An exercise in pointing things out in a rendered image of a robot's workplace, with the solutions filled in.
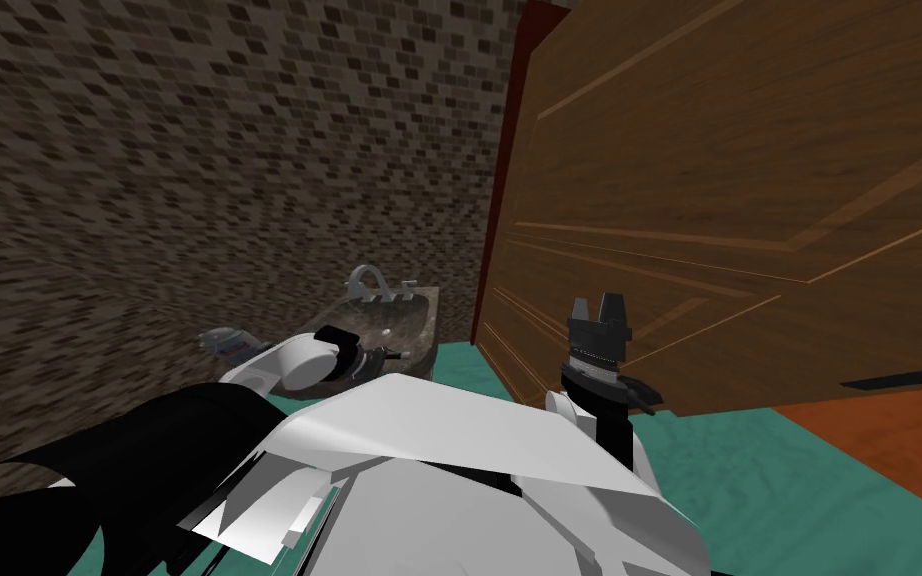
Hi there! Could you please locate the grey wall fixture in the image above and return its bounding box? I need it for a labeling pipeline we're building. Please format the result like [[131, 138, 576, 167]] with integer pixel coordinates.
[[198, 326, 264, 363]]

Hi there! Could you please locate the brown wooden door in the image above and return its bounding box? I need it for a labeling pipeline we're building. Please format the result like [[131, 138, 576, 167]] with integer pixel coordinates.
[[471, 0, 922, 419]]

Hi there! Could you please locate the grey marble sink with faucet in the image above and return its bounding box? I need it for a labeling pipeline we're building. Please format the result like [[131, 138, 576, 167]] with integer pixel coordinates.
[[268, 263, 441, 401]]

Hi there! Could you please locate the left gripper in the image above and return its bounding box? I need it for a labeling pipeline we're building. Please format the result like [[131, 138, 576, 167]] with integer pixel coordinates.
[[351, 345, 412, 383]]

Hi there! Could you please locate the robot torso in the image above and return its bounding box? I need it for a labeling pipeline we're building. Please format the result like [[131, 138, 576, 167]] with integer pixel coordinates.
[[176, 371, 712, 576]]

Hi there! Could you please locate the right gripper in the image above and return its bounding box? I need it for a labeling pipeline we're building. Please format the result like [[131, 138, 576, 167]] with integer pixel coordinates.
[[565, 292, 633, 362]]

